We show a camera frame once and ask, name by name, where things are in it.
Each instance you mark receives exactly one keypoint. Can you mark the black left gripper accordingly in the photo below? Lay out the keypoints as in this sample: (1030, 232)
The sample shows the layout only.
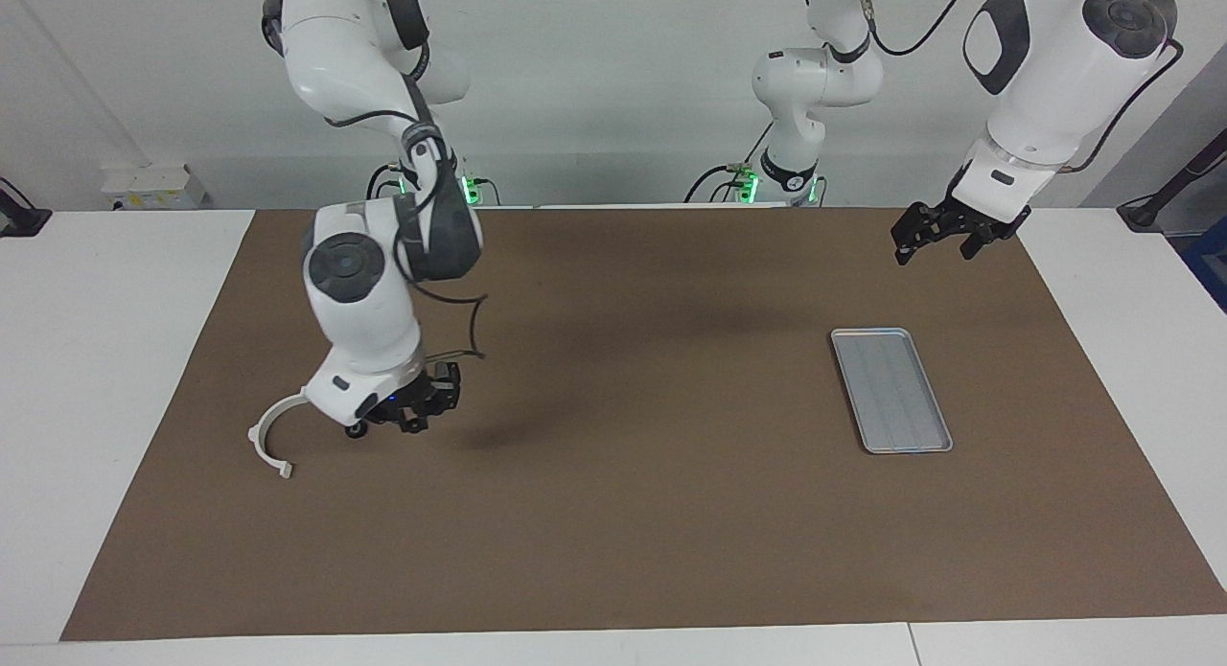
(968, 218)

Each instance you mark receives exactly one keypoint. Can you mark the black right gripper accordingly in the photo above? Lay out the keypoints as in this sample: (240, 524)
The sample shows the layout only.
(431, 388)

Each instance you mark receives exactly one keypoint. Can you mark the small black bearing gear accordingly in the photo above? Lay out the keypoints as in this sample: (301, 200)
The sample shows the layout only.
(357, 428)

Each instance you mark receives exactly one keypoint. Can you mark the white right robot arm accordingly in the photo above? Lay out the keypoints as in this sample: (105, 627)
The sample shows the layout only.
(369, 302)

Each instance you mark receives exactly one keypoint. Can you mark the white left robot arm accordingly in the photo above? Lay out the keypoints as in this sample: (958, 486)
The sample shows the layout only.
(1045, 81)

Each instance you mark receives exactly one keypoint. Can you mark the silver metal tray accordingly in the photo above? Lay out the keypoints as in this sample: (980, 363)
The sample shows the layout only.
(891, 393)

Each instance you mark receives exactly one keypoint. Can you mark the black clamp stand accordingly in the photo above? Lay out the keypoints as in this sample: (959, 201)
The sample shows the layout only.
(1169, 187)

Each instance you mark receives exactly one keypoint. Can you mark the blue box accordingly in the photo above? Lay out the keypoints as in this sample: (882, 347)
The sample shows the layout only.
(1210, 264)

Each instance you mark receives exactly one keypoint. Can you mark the brown table mat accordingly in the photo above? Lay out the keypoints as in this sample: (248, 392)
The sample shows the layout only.
(671, 532)

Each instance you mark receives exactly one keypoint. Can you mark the black table clamp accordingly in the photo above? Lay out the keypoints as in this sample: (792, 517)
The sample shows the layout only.
(19, 216)

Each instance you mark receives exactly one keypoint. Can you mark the white semicircular bracket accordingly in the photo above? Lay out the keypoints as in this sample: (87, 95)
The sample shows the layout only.
(264, 426)

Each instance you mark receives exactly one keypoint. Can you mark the white wall power box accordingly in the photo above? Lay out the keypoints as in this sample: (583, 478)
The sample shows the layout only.
(153, 187)

